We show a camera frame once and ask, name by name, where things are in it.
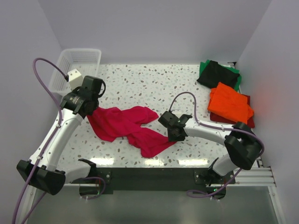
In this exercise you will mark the white plastic basket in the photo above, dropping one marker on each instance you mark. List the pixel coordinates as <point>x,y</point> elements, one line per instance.
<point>86,61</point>

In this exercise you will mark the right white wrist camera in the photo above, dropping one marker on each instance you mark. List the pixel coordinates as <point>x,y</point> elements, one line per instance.
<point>178,113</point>

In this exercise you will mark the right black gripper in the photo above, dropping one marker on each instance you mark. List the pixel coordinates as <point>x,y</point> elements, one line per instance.
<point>171,138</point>

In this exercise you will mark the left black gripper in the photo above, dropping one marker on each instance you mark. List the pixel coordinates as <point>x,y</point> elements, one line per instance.
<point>75,90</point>

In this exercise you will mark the folded black t shirt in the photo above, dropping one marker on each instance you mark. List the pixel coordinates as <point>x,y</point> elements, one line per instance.
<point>218,74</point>

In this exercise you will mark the folded orange t shirt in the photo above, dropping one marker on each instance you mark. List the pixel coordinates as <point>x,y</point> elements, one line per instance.
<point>231,102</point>

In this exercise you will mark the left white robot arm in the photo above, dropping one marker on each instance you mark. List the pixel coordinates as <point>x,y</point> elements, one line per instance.
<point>48,154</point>

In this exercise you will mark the folded dark red t shirt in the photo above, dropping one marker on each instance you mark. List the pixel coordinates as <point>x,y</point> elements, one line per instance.
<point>245,116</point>

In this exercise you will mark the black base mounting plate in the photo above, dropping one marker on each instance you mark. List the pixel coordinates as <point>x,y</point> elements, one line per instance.
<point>151,179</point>

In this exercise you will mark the folded green t shirt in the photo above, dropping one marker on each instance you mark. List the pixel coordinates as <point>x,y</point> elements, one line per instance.
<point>236,78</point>

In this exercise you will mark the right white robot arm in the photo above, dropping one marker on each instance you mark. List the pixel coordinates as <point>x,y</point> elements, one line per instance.
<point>242,145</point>

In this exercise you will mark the aluminium frame rail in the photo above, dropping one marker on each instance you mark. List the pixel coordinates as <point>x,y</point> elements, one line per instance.
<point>254,177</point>

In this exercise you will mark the crimson pink t shirt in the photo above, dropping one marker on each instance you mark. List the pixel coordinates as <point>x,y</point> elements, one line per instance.
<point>109,124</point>

